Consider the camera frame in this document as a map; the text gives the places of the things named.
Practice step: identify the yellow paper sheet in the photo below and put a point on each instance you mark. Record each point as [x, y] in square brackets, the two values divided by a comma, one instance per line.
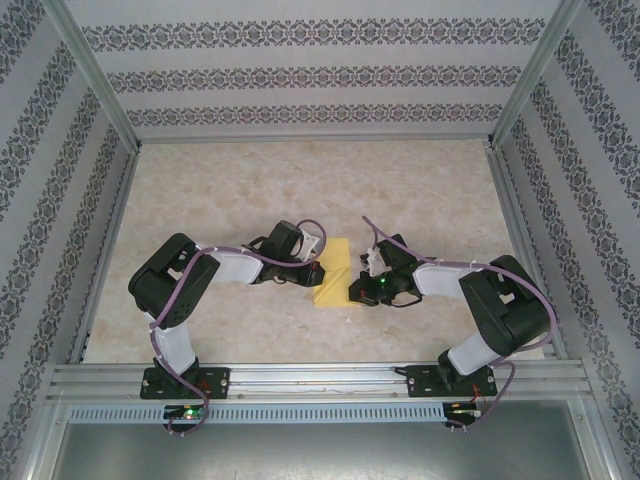
[335, 255]

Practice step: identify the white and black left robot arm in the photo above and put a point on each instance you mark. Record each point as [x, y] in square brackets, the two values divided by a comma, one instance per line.
[230, 267]

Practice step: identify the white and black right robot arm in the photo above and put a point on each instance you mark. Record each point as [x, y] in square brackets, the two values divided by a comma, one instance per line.
[510, 310]

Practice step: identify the right controller board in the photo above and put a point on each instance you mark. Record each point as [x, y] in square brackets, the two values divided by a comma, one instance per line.
[462, 411]

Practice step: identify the brushed grey metal panel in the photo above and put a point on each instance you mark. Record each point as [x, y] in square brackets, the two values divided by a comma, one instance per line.
[320, 452]

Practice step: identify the left controller board green light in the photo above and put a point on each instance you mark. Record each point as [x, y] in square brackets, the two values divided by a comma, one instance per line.
[187, 413]

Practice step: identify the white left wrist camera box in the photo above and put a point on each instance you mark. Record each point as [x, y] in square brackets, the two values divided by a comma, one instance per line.
[310, 247]

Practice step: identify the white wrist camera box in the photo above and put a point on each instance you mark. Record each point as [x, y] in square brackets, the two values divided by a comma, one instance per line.
[372, 260]
[310, 247]

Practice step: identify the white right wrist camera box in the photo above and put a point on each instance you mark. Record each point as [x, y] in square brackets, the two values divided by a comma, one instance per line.
[372, 260]

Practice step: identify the aluminium mounting rail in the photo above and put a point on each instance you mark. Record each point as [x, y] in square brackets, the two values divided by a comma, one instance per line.
[320, 382]

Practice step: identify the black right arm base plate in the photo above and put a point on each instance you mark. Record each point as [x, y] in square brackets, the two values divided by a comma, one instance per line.
[425, 382]

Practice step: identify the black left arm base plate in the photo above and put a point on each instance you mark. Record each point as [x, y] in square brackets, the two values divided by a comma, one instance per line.
[220, 382]

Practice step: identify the aluminium back frame rail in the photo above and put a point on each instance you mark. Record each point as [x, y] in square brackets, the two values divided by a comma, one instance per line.
[315, 139]

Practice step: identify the aluminium side frame rail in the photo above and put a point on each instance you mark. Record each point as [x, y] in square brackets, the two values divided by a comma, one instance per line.
[517, 225]
[111, 250]

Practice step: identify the aluminium frame post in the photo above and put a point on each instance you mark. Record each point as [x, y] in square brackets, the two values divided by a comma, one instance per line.
[535, 70]
[95, 75]

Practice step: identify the aluminium front frame bar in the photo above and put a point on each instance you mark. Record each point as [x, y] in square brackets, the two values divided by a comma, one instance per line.
[606, 450]
[37, 450]

